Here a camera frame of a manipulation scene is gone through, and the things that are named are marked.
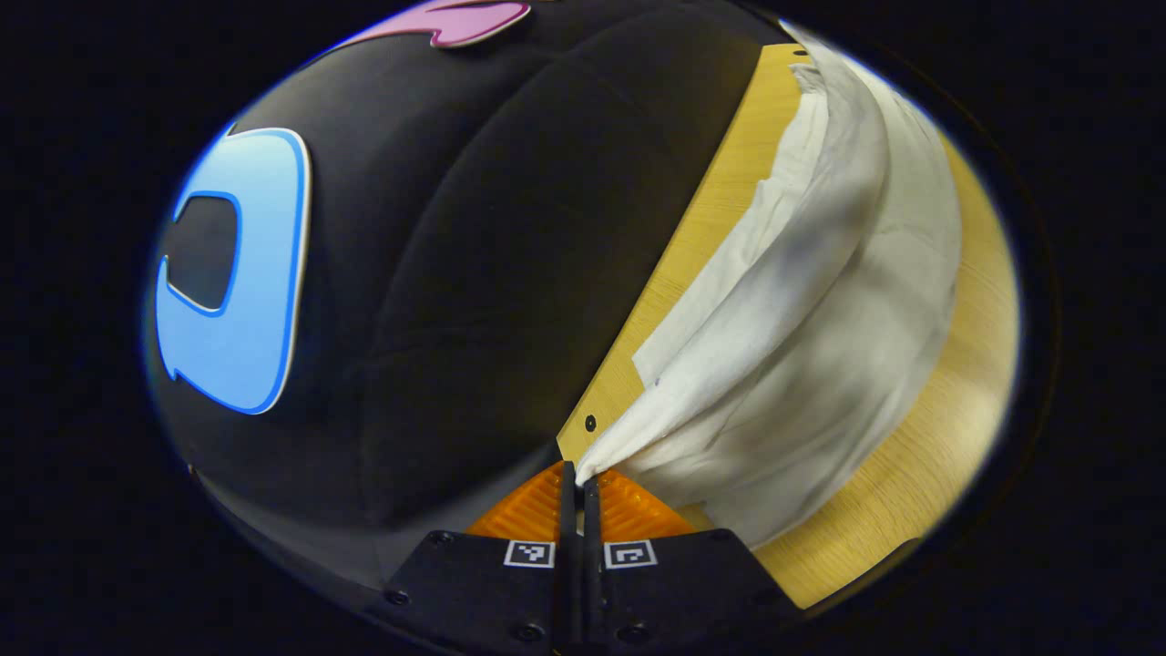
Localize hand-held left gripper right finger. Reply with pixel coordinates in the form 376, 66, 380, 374
583, 469, 803, 650

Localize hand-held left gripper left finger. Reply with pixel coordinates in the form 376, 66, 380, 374
383, 460, 579, 652

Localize white jeans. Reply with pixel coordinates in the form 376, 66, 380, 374
576, 23, 964, 550

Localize black backdrop cloth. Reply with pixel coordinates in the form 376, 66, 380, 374
144, 0, 803, 602

